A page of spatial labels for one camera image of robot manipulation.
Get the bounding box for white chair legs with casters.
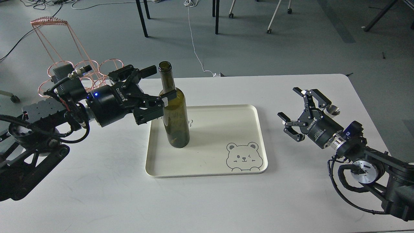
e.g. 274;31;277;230
228;0;292;34

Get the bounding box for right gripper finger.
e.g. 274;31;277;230
278;112;306;142
293;87;332;118

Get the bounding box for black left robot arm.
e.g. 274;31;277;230
0;64;177;201

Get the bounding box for chair caster far left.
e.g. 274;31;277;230
0;90;20;103

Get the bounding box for black diagonal leg right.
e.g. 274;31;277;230
363;0;398;32

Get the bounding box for dark green wine bottle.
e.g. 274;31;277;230
158;61;190;148

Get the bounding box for copper wire wine rack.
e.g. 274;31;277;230
30;17;125;98

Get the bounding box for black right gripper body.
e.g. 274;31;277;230
299;110;343;149

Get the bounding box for black table legs left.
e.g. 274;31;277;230
136;0;151;38

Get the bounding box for black table legs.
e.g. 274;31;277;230
136;0;151;38
212;0;220;35

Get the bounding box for cream bear serving tray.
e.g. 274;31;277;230
145;104;268;178

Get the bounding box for white floor cable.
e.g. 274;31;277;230
184;0;221;77

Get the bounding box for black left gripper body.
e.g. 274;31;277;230
86;82;144;127

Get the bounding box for silver steel jigger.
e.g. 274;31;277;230
325;105;341;117

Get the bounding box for black table legs middle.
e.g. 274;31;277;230
212;0;220;35

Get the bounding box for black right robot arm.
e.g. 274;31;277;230
278;87;414;221

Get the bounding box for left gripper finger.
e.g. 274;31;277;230
108;65;157;84
133;90;177;125

